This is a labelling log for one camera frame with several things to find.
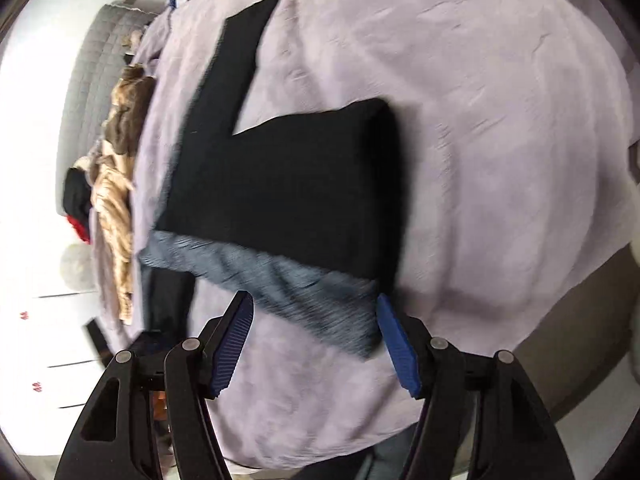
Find black pants with patterned trim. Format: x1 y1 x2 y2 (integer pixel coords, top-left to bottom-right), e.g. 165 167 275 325
138 0 406 359

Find white round plush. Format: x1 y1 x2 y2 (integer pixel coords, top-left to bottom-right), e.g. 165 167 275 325
60 243 96 292

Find white drawer cabinet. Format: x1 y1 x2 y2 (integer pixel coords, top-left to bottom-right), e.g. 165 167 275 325
1 247 103 456

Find cream striped garment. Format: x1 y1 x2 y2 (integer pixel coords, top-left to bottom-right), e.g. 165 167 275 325
91 153 134 325

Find black and red garment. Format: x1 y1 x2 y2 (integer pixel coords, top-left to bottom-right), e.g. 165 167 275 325
62 167 92 244

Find brown fuzzy garment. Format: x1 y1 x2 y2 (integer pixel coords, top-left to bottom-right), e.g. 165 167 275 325
103 64 156 156

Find lavender bed blanket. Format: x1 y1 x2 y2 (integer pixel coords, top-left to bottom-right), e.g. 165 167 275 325
86 0 637 470

